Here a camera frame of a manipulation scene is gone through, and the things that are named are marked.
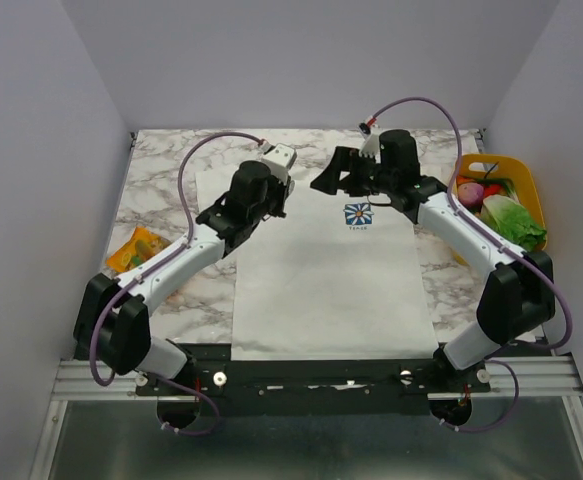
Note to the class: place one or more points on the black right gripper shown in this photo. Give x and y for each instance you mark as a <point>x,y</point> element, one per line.
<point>350,170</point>

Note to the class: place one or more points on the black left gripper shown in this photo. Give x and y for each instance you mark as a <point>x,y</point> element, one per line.
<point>282,191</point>

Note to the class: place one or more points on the white t-shirt with flower print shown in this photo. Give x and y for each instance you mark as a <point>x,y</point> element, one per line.
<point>334,279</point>

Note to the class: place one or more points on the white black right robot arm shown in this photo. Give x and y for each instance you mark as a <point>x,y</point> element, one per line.
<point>516,297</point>

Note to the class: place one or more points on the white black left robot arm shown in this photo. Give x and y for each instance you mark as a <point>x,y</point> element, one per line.
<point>113,323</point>

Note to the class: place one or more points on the orange snack bag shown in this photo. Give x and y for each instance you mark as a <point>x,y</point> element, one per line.
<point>141,247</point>

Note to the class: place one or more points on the purple toy onion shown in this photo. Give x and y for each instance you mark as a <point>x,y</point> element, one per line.
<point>470,194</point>

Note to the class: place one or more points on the red toy tomato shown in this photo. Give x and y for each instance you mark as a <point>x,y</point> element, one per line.
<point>492,189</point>

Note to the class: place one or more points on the green toy cabbage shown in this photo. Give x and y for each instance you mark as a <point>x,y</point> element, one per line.
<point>512,221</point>

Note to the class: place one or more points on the yellow plastic basket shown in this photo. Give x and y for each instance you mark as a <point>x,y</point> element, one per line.
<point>512,174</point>

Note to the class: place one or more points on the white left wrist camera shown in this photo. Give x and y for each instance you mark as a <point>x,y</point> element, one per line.
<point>280,159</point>

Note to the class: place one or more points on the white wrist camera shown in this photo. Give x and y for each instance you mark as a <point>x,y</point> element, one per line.
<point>370,147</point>
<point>280,159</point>

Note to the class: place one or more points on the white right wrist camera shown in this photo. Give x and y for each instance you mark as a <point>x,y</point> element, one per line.
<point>370,147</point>

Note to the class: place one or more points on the black mounting base plate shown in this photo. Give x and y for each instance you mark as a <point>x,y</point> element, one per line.
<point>299,404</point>

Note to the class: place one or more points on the aluminium rail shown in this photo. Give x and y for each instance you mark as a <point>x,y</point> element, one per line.
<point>528,376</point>

